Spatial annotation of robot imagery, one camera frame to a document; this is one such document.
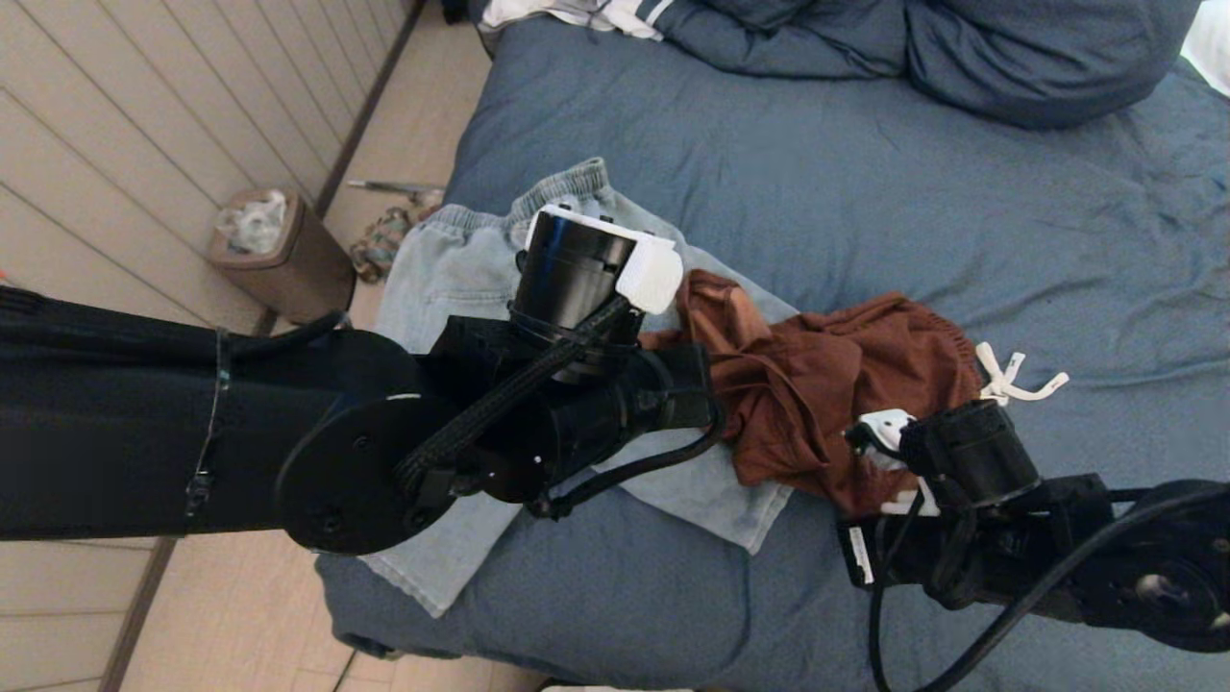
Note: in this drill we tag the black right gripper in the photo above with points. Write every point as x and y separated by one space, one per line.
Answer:
980 557

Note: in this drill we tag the rust brown shorts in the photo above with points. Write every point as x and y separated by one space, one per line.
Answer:
817 384

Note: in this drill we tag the crumpled blue blanket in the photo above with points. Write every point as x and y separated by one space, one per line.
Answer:
788 40

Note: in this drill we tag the clear plastic bin liner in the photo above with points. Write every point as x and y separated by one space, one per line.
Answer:
255 223

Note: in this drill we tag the brown metal trash bin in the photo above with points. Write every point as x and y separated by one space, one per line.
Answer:
307 274

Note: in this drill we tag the small black object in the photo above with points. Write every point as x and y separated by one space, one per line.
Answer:
455 10

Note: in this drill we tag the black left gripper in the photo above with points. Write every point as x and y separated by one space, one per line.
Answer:
634 404

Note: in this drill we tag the light blue denim shorts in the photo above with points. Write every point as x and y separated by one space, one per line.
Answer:
461 269

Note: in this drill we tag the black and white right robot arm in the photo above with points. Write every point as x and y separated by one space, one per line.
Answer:
1153 567

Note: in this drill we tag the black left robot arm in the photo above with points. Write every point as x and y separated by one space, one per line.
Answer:
115 423

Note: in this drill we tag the white striped garment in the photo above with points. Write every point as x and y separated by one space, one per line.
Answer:
577 12

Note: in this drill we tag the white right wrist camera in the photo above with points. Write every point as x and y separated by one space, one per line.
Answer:
889 428

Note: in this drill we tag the blue pillow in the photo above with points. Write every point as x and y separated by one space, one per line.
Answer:
1043 56

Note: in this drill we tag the blue bed cover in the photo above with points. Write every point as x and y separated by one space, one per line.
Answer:
961 192

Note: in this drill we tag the silver metal object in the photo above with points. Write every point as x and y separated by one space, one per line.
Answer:
384 185

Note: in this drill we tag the white pillow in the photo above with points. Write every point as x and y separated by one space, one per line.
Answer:
1211 48

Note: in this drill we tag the multicoloured cloth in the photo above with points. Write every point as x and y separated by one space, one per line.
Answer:
380 245

